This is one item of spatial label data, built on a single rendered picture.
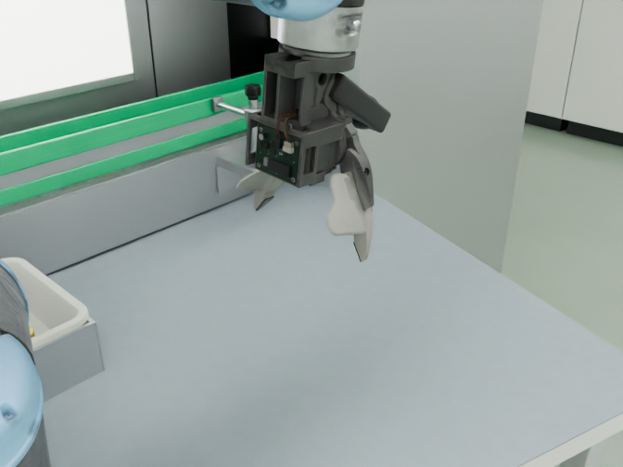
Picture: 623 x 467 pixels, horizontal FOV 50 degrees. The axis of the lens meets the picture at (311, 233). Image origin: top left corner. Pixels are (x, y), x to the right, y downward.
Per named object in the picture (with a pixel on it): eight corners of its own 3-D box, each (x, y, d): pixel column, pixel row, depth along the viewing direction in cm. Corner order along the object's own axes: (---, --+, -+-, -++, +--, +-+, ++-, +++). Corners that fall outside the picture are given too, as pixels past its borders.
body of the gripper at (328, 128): (242, 170, 65) (248, 45, 60) (299, 151, 71) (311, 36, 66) (300, 196, 61) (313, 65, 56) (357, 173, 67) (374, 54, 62)
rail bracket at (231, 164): (230, 183, 134) (223, 71, 124) (288, 208, 124) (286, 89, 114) (211, 190, 131) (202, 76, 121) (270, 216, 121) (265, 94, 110)
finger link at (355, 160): (339, 219, 67) (308, 137, 66) (350, 213, 68) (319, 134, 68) (375, 207, 64) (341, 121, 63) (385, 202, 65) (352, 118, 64)
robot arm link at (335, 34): (316, -10, 64) (387, 6, 60) (311, 39, 66) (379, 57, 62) (261, -6, 59) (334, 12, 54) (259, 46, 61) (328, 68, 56)
